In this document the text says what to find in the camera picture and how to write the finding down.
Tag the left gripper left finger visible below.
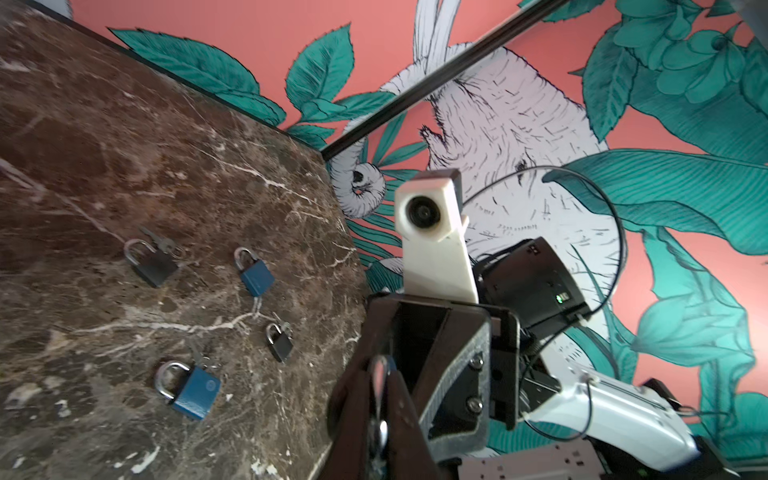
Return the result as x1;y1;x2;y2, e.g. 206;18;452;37
318;372;372;480

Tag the dark padlock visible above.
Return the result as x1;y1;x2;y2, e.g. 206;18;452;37
123;226;180;288
265;322;294;363

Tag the blue padlock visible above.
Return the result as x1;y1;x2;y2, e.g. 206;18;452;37
233;246;275;298
154;360;221;421

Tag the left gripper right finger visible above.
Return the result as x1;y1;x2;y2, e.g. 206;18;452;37
386;371;440;480

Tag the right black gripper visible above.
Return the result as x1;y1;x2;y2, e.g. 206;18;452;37
326;293;521;462

